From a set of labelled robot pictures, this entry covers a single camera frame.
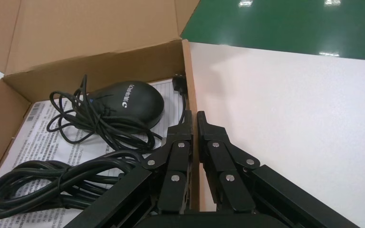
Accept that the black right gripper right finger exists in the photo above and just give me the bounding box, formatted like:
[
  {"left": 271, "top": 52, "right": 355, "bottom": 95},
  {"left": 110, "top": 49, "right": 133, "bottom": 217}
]
[{"left": 196, "top": 111, "right": 360, "bottom": 228}]

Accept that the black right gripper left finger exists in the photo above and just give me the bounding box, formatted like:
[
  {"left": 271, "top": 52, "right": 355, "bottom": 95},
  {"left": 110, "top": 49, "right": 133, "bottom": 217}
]
[{"left": 63, "top": 110, "right": 194, "bottom": 228}]

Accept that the brown cardboard storage box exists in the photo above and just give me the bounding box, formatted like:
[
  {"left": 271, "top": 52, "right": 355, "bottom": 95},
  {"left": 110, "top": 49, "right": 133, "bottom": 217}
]
[{"left": 0, "top": 0, "right": 201, "bottom": 212}]

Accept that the white printed manual sheet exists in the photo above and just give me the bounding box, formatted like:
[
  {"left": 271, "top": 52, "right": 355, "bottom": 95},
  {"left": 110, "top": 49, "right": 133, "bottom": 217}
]
[{"left": 0, "top": 78, "right": 187, "bottom": 228}]

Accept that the black cable bundle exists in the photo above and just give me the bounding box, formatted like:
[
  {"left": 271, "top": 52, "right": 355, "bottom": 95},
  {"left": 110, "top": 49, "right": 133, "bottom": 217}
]
[{"left": 46, "top": 73, "right": 189, "bottom": 154}]

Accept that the thick black power cable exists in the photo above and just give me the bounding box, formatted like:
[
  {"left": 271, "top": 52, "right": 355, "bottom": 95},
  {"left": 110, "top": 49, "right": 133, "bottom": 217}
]
[{"left": 0, "top": 150, "right": 146, "bottom": 221}]

